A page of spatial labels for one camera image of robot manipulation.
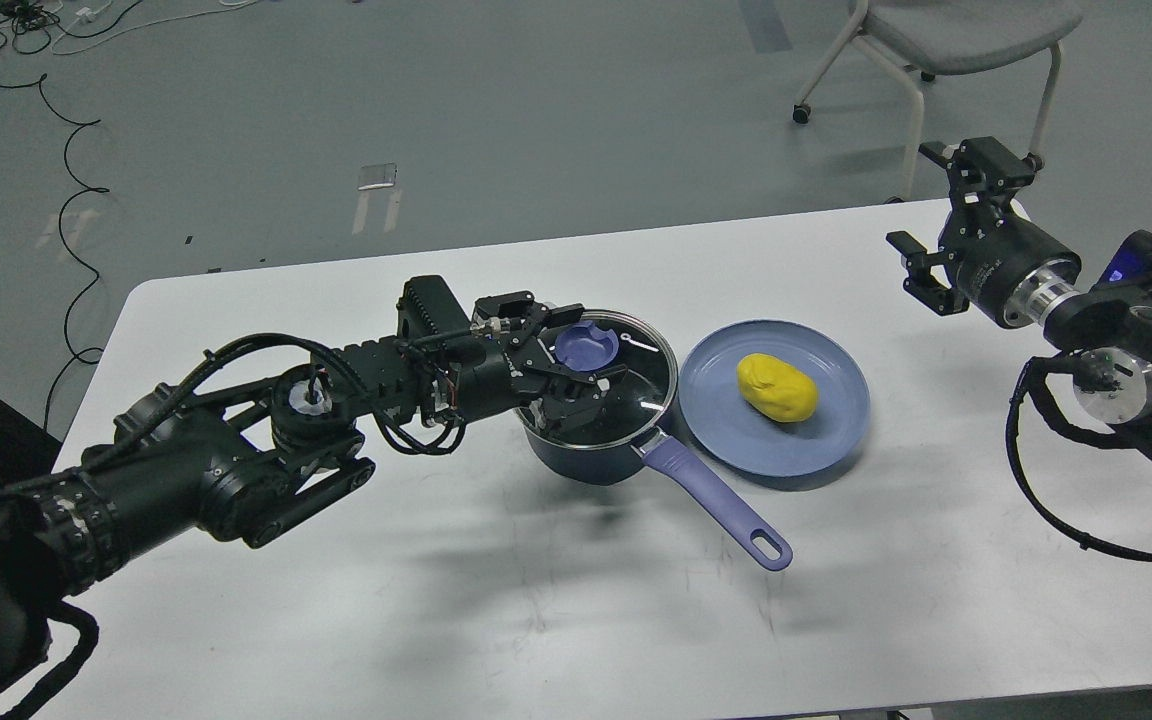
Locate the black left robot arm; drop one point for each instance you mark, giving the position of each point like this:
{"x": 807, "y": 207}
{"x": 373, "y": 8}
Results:
{"x": 262, "y": 436}

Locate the floor outlet plate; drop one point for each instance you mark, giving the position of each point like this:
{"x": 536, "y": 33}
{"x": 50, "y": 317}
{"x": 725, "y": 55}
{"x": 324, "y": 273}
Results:
{"x": 379, "y": 176}

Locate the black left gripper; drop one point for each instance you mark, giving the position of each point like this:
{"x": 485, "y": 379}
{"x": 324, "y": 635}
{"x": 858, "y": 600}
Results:
{"x": 503, "y": 365}

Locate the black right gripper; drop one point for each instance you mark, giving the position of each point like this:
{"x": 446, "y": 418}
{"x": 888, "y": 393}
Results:
{"x": 994, "y": 258}

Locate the glass pot lid purple knob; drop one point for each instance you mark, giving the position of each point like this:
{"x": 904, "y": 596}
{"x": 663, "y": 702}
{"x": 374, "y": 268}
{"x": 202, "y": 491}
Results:
{"x": 626, "y": 404}

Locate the yellow potato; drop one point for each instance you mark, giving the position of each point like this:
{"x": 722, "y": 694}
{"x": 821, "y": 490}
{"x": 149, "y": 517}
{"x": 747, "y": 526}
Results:
{"x": 778, "y": 390}

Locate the blue plate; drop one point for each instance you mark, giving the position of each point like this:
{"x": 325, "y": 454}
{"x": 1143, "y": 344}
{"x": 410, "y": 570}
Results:
{"x": 731, "y": 430}

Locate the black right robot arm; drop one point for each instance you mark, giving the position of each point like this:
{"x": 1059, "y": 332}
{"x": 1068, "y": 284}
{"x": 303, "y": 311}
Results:
{"x": 1097, "y": 388}

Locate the dark pot purple handle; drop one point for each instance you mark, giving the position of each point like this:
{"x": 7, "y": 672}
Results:
{"x": 654, "y": 448}

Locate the grey office chair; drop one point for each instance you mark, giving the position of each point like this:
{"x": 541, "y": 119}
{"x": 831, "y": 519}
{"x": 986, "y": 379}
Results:
{"x": 949, "y": 38}

